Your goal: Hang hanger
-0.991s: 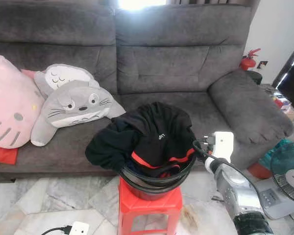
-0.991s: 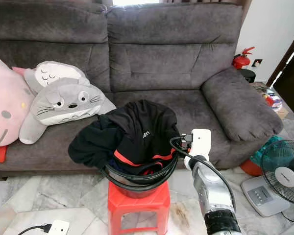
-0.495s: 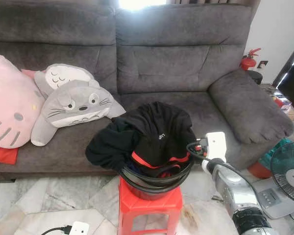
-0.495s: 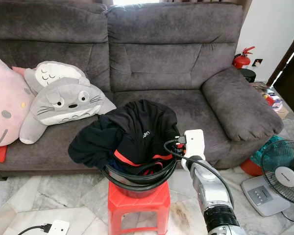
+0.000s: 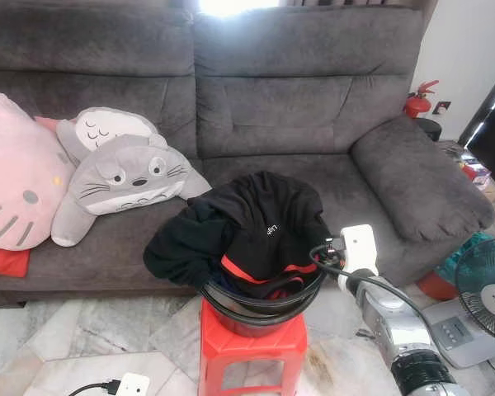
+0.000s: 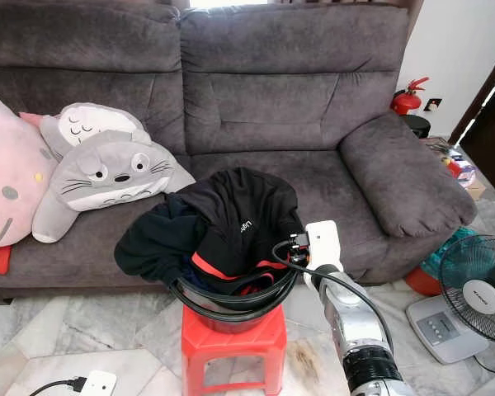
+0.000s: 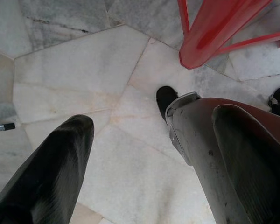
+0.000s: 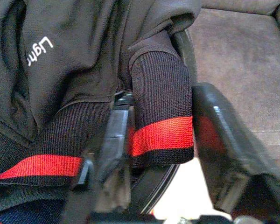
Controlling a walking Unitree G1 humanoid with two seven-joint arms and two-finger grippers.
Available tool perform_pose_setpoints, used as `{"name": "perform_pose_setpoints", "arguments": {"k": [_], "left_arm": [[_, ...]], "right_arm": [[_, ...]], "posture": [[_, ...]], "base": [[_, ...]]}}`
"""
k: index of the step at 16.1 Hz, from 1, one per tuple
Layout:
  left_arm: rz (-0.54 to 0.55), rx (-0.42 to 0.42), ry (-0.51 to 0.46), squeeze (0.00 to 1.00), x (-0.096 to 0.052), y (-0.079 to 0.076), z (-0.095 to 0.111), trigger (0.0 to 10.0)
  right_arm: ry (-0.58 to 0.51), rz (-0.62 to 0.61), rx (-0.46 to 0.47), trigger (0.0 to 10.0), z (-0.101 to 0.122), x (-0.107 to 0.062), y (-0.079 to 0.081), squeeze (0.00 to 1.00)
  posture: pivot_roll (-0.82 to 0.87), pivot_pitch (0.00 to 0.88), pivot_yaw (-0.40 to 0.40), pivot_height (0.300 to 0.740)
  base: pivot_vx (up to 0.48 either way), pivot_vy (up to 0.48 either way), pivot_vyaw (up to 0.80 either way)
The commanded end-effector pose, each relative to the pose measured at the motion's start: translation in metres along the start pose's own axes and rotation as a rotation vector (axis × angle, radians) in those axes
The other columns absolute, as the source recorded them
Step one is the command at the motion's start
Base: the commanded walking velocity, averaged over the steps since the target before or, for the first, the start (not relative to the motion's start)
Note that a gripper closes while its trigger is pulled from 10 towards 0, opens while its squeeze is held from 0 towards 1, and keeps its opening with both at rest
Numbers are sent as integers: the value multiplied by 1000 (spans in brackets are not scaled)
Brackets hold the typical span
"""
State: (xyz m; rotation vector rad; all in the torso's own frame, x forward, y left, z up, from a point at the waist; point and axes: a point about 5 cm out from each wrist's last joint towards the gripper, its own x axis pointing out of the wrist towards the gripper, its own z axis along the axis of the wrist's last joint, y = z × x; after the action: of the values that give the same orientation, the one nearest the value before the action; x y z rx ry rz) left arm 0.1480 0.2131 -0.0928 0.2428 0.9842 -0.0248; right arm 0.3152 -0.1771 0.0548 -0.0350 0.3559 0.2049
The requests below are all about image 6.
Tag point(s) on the black red-trimmed garment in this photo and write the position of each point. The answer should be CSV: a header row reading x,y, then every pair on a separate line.
x,y
239,210

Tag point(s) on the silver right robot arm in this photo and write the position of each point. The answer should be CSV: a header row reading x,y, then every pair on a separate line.
x,y
359,330

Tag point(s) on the black round laundry basket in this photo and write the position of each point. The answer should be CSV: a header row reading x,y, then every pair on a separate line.
x,y
231,313

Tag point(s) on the red plastic stool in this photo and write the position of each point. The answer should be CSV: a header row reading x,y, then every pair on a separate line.
x,y
231,346

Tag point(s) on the red basin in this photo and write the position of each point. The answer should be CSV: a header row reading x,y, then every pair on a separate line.
x,y
421,280

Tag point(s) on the dark grey sofa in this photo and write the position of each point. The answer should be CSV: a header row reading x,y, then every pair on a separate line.
x,y
280,107

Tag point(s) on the dark navy garment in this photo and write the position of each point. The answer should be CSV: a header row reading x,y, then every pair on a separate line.
x,y
148,247

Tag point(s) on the black round bin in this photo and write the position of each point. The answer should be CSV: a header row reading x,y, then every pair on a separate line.
x,y
417,125

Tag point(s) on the green floor fan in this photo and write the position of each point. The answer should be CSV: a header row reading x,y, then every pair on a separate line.
x,y
470,289

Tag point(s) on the red fire extinguisher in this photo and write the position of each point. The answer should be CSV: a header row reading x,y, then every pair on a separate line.
x,y
406,99

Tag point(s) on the grey open-eyed totoro plush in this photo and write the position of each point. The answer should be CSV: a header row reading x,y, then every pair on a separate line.
x,y
107,177

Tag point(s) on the pink cat face cushion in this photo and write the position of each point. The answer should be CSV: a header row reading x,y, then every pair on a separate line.
x,y
16,181

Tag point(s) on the dark door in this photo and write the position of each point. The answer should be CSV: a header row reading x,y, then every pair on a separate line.
x,y
487,124

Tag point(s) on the grey sleeping totoro plush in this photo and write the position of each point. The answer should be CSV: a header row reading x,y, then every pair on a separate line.
x,y
99,124

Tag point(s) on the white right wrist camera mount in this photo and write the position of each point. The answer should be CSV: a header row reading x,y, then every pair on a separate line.
x,y
322,243

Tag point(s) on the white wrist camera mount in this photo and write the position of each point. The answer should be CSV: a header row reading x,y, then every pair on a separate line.
x,y
99,384
322,243

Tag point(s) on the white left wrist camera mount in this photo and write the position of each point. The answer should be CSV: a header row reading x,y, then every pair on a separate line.
x,y
99,384

